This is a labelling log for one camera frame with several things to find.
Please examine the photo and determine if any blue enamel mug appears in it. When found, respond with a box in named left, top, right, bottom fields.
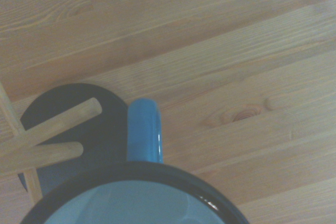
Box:
left=19, top=98, right=249, bottom=224

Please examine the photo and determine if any wooden mug tree black base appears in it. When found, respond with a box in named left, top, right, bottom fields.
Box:
left=0, top=81, right=130, bottom=204

